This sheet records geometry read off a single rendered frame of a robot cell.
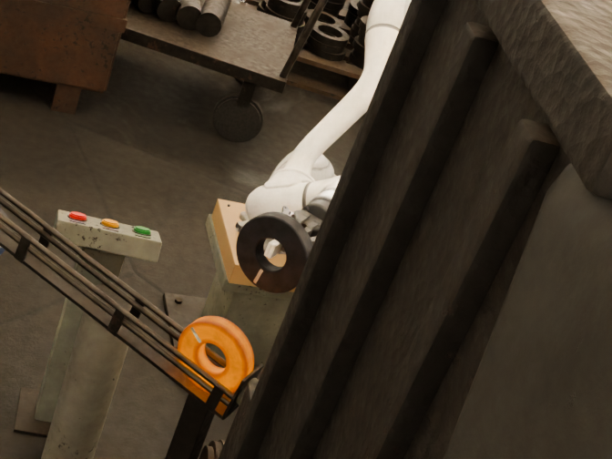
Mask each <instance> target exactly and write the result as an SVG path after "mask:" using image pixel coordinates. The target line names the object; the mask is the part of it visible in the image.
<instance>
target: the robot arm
mask: <svg viewBox="0 0 612 459"><path fill-rule="evenodd" d="M411 1H412V0H374V1H373V3H372V7H371V10H370V13H369V15H368V19H367V23H366V33H365V39H364V44H365V55H364V69H363V71H362V75H361V77H360V79H359V80H358V82H357V83H356V85H355V86H354V87H353V88H352V90H351V91H350V92H349V93H348V94H347V95H346V96H345V97H344V98H343V99H342V100H341V101H340V102H339V103H338V104H337V105H336V106H335V107H334V108H333V109H332V110H331V111H330V112H329V113H328V114H327V115H326V116H325V117H324V118H323V119H322V120H321V122H320V123H319V124H318V125H317V126H316V127H315V128H314V129H313V130H312V131H311V132H310V133H309V134H308V135H307V136H306V137H305V138H304V139H303V140H302V141H301V143H300V144H299V145H298V146H297V147H296V148H295V149H294V151H292V152H291V153H289V154H288V155H287V156H286V157H285V158H284V159H283V160H282V161H281V162H280V163H279V165H278V166H277V167H276V168H275V169H274V171H273V172H272V174H271V176H270V179H269V180H268V181H267V182H266V183H265V184H264V185H263V186H260V187H258V188H256V189H254V190H253V191H252V192H251V193H250V194H249V196H248V198H247V200H246V205H245V208H246V211H242V212H241V213H240V219H241V220H242V221H238V222H237V224H236V226H235V227H236V231H237V232H240V230H241V229H242V227H243V226H244V225H245V224H246V223H247V222H248V221H249V220H250V219H253V218H255V217H256V216H258V215H260V214H262V213H265V212H270V211H276V212H280V213H284V214H287V215H289V216H291V217H293V218H294V219H296V220H297V221H298V222H299V223H300V224H301V225H302V226H303V227H304V228H305V230H306V231H307V233H308V234H309V236H310V238H311V243H312V246H313V243H314V241H315V239H316V237H317V234H318V232H319V229H320V227H321V224H322V221H323V219H324V216H325V214H326V211H327V209H328V207H329V205H330V202H331V200H332V196H333V193H334V191H335V189H336V187H337V184H338V182H339V180H340V177H341V176H336V175H335V174H334V169H333V166H332V164H331V162H330V161H329V160H328V159H327V158H326V157H324V156H323V154H322V153H323V152H324V151H325V150H326V149H327V148H328V147H329V146H330V145H331V144H333V143H334V142H335V141H336V140H337V139H338V138H339V137H340V136H341V135H342V134H343V133H344V132H345V131H346V130H347V129H348V128H350V127H351V126H352V125H353V124H354V123H355V122H356V121H357V120H358V119H359V118H360V117H361V116H362V115H363V114H364V113H366V112H367V109H368V107H369V105H370V103H371V100H372V96H373V94H374V91H375V89H376V87H377V85H378V82H379V80H380V77H381V75H382V72H383V69H384V67H385V64H386V62H387V59H388V57H389V55H390V53H391V50H392V48H393V44H394V41H395V39H396V37H397V35H398V33H399V30H400V28H401V25H402V23H403V20H404V17H405V15H406V12H407V10H408V7H409V5H410V3H411ZM263 249H264V256H266V257H268V258H269V259H271V258H272V257H274V256H275V255H277V254H286V252H285V249H284V248H283V247H282V245H281V244H280V243H279V242H278V241H276V240H274V239H266V240H265V242H264V246H263Z"/></svg>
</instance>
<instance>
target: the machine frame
mask: <svg viewBox="0 0 612 459"><path fill-rule="evenodd" d="M570 163H571V164H572V165H573V167H574V169H575V170H576V173H577V174H578V176H579V177H580V178H581V180H582V182H583V183H584V185H585V187H586V189H587V190H588V191H589V192H591V193H592V194H593V195H595V196H598V197H601V198H605V199H612V0H412V1H411V3H410V5H409V7H408V10H407V12H406V15H405V17H404V20H403V23H402V25H401V28H400V30H399V33H398V35H397V37H396V39H395V41H394V44H393V48H392V50H391V53H390V55H389V57H388V59H387V62H386V64H385V67H384V69H383V72H382V75H381V77H380V80H379V82H378V85H377V87H376V89H375V91H374V94H373V96H372V100H371V103H370V105H369V107H368V109H367V112H366V114H365V117H364V119H363V122H362V125H361V127H360V130H359V132H358V135H357V137H356V139H355V141H354V144H353V146H352V150H351V153H350V155H349V157H348V159H347V162H346V164H345V167H344V169H343V172H342V175H341V177H340V180H339V182H338V184H337V187H336V189H335V191H334V193H333V196H332V198H331V202H330V205H329V207H328V209H327V211H326V214H325V216H324V219H323V221H322V224H321V227H320V229H319V232H318V234H317V237H316V239H315V241H314V243H313V246H312V248H311V252H310V255H309V257H308V259H307V261H306V264H305V266H304V269H303V271H302V274H301V277H300V279H299V282H298V284H297V287H296V289H295V292H294V293H293V296H292V298H291V302H290V305H289V307H288V310H287V311H286V314H285V316H284V319H283V321H282V324H281V326H280V329H279V331H278V334H277V336H276V339H275V341H274V343H273V345H272V348H271V350H270V354H269V357H268V359H267V361H266V363H265V366H264V368H263V371H262V373H261V376H260V379H259V381H258V384H256V383H252V382H251V383H249V384H248V385H247V388H246V390H245V393H244V395H243V397H242V400H241V402H240V406H239V409H238V411H237V413H236V415H235V418H234V420H233V423H232V425H231V427H230V429H229V433H228V436H227V439H226V441H225V444H224V445H223V448H222V450H221V453H220V455H219V459H443V458H444V454H445V451H446V449H447V446H448V444H449V442H450V439H451V437H452V434H453V432H454V428H455V426H456V423H457V421H458V418H459V416H460V413H461V411H462V409H463V406H464V402H465V400H466V397H467V395H468V393H469V390H470V388H471V385H472V383H473V380H474V377H475V374H476V372H477V369H478V367H479V364H480V362H481V360H482V357H483V355H484V352H485V348H486V346H487V343H488V341H489V339H490V336H491V334H492V331H493V329H494V326H495V323H496V320H497V318H498V315H499V313H500V310H501V308H502V306H503V303H504V301H505V297H506V294H507V292H508V290H509V287H510V285H511V282H512V280H513V277H514V275H515V271H516V269H517V266H518V264H519V261H520V259H521V257H522V254H523V252H524V249H525V245H526V243H527V241H528V238H529V236H530V233H531V231H532V228H533V226H534V224H535V221H536V217H537V215H538V212H539V210H540V208H541V205H542V203H543V200H544V198H545V195H546V192H547V190H548V189H549V188H550V186H551V185H552V184H553V183H554V181H555V180H556V179H557V177H558V176H559V175H560V174H561V172H562V171H563V170H564V169H565V167H566V166H567V165H569V164H570Z"/></svg>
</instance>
